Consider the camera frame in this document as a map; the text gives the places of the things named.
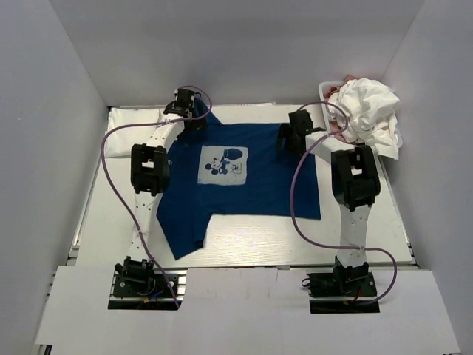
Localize white perforated basket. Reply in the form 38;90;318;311
318;80;404;149

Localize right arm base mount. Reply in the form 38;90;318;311
301;272;380;314

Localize white folded t shirt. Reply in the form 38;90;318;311
104;108;162;158

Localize pink clothes in basket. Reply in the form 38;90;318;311
323;75;361;145

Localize blue t shirt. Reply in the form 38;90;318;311
157;114;321;259

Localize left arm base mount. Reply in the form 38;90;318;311
108;257;186;311

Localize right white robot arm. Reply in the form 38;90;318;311
276;109;381;295

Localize white t shirt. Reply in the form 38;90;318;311
104;108;162;158
327;77;404;162

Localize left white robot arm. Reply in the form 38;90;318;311
129;85;210;266

